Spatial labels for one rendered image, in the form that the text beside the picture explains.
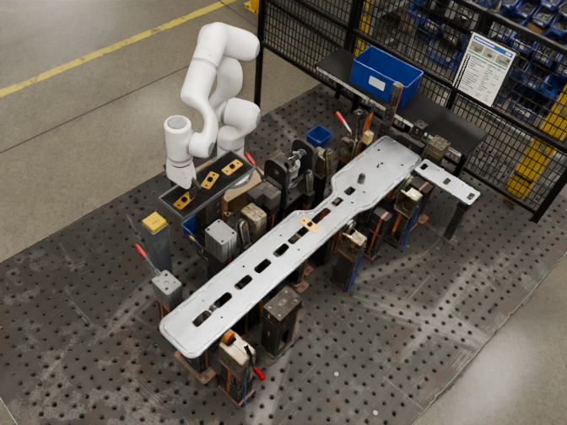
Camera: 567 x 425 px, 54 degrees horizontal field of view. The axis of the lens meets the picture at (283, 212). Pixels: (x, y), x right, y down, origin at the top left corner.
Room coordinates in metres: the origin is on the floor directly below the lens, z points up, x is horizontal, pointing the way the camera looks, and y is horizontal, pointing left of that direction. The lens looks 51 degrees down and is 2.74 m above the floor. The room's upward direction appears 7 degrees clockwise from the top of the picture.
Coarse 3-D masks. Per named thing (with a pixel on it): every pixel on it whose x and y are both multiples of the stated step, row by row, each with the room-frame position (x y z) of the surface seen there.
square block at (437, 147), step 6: (432, 138) 1.90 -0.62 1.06; (438, 138) 1.90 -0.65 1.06; (432, 144) 1.86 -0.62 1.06; (438, 144) 1.86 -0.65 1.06; (444, 144) 1.87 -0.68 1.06; (426, 150) 1.86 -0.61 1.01; (432, 150) 1.85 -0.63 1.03; (438, 150) 1.84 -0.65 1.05; (444, 150) 1.85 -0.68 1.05; (426, 156) 1.86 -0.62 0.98; (432, 156) 1.84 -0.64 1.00; (438, 156) 1.83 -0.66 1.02; (444, 156) 1.88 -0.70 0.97; (432, 162) 1.84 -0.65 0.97; (438, 162) 1.84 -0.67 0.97; (420, 168) 1.87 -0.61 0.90
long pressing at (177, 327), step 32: (352, 160) 1.75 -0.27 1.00; (384, 160) 1.78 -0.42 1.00; (416, 160) 1.81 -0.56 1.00; (384, 192) 1.59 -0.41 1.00; (288, 224) 1.35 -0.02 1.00; (320, 224) 1.37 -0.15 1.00; (256, 256) 1.18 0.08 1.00; (288, 256) 1.20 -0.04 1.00; (224, 288) 1.02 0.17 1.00; (256, 288) 1.04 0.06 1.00; (160, 320) 0.86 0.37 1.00; (192, 320) 0.88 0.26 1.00; (224, 320) 0.90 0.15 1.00; (192, 352) 0.77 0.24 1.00
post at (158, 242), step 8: (144, 224) 1.16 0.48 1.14; (144, 232) 1.15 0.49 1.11; (152, 232) 1.13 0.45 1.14; (160, 232) 1.14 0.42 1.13; (168, 232) 1.17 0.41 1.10; (152, 240) 1.12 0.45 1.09; (160, 240) 1.14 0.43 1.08; (168, 240) 1.16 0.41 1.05; (152, 248) 1.13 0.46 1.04; (160, 248) 1.13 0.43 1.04; (168, 248) 1.17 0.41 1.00; (152, 256) 1.15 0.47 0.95; (160, 256) 1.14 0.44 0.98; (168, 256) 1.16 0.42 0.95; (160, 264) 1.13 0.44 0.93; (168, 264) 1.16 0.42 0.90
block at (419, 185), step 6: (414, 180) 1.70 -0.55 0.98; (420, 180) 1.70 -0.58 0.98; (414, 186) 1.67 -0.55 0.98; (420, 186) 1.67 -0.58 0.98; (426, 186) 1.67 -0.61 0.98; (432, 186) 1.68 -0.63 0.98; (420, 192) 1.64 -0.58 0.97; (426, 192) 1.64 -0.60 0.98; (426, 198) 1.66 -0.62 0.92; (420, 210) 1.69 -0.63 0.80; (408, 222) 1.64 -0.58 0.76; (414, 222) 1.66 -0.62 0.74; (414, 228) 1.66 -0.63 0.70
